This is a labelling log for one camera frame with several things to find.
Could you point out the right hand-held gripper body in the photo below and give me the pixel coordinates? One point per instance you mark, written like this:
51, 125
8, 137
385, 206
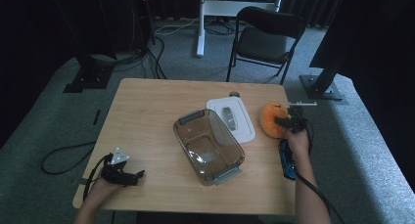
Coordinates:
297, 118

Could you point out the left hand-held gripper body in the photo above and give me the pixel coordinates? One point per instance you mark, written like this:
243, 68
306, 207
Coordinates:
114, 171

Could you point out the orange plush toy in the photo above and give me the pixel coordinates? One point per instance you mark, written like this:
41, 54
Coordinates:
272, 121

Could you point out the blue toy car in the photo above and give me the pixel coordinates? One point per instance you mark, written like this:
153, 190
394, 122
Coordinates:
287, 162

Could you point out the clear brown storage box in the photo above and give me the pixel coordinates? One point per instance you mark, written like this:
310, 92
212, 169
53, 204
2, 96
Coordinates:
208, 149

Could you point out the person's left hand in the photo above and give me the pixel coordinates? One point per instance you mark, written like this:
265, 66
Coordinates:
101, 191

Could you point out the person's right hand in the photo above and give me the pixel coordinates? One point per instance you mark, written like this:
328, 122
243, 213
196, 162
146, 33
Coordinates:
297, 142

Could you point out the grey tape piece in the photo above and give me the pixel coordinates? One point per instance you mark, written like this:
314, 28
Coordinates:
82, 181

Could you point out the black metal stand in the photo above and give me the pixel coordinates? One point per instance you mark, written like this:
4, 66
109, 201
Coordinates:
88, 70
321, 85

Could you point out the round grey table grommet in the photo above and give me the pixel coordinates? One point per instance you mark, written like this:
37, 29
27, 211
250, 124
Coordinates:
234, 94

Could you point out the black tape strip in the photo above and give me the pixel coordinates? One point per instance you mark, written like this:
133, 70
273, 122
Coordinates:
97, 117

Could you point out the person's dark clothing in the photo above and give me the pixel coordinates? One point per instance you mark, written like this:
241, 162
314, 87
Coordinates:
195, 219

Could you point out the black folding chair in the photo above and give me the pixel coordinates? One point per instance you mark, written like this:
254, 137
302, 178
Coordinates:
264, 41

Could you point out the dark equipment rack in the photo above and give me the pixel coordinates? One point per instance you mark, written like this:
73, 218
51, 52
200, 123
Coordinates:
130, 22

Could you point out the dark curtain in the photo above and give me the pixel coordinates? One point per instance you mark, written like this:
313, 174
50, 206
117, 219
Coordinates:
182, 2

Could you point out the white desk frame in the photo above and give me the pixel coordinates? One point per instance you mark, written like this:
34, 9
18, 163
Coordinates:
228, 8

